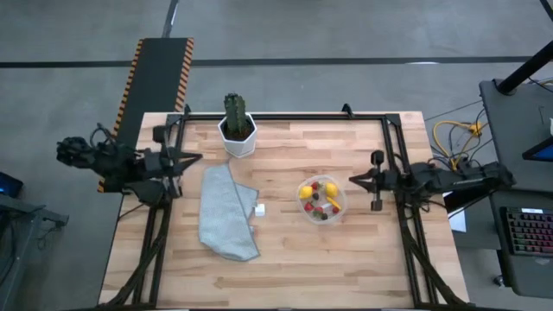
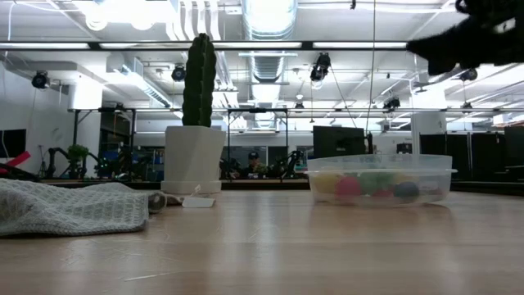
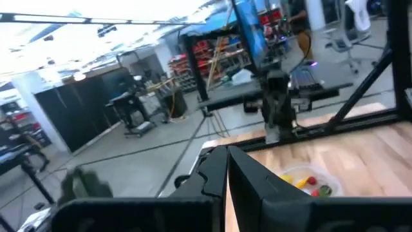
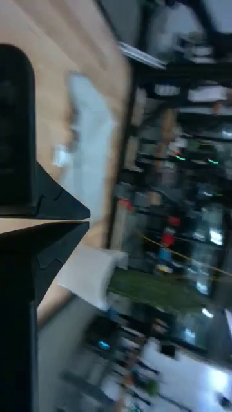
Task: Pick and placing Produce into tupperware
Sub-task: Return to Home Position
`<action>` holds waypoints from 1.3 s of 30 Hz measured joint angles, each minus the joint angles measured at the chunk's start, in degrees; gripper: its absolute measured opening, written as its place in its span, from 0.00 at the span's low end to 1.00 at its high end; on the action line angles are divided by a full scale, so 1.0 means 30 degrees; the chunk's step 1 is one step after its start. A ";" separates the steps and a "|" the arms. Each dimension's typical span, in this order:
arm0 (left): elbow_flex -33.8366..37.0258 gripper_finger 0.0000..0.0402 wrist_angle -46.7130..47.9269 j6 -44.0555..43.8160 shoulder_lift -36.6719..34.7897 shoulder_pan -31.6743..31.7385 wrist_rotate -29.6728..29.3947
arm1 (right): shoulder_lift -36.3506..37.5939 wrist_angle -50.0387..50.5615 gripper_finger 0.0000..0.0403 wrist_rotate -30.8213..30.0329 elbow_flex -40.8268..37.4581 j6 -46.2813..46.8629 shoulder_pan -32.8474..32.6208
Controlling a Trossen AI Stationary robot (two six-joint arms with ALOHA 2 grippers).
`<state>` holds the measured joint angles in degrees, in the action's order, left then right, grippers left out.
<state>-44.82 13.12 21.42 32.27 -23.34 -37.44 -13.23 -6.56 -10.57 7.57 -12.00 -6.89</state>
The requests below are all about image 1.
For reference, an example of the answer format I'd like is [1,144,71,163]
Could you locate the white paper sheet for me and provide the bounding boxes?
[442,192,467,233]

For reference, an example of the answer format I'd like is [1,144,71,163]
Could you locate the black aluminium frame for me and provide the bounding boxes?
[97,103,472,310]

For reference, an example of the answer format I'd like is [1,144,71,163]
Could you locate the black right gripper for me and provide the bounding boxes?
[348,149,401,212]

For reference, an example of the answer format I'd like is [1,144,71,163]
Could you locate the black floor cable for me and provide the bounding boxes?
[425,99,483,122]

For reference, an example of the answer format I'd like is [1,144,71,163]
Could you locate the grey desk top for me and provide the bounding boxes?
[478,79,553,194]

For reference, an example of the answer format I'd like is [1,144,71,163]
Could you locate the clear plastic tupperware container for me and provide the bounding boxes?
[295,174,348,225]

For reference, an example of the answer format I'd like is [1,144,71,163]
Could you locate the green cactus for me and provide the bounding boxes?
[223,92,248,133]

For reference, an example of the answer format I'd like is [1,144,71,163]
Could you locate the grey knitted cloth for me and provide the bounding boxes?
[197,162,261,263]

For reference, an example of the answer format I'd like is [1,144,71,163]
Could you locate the yellow cable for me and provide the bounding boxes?
[433,119,489,174]

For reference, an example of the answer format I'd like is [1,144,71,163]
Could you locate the black mat with hazard stripes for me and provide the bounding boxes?
[97,37,194,194]

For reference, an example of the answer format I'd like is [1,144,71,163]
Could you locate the laptop with blue screen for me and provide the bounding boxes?
[521,136,553,163]

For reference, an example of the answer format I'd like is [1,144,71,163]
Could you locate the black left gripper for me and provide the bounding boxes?
[144,126,203,200]

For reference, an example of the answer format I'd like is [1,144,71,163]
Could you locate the dark grey cart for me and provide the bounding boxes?
[487,189,553,299]

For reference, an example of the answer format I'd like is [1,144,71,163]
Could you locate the black device with blue light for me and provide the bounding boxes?
[0,171,24,199]

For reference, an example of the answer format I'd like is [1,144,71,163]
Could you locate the white hexagonal plant pot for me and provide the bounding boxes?
[217,112,258,159]

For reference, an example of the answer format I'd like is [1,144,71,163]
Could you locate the black pole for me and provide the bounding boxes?
[496,41,553,95]

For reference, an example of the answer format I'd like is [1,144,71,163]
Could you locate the backlit black keyboard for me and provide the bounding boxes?
[499,206,553,257]

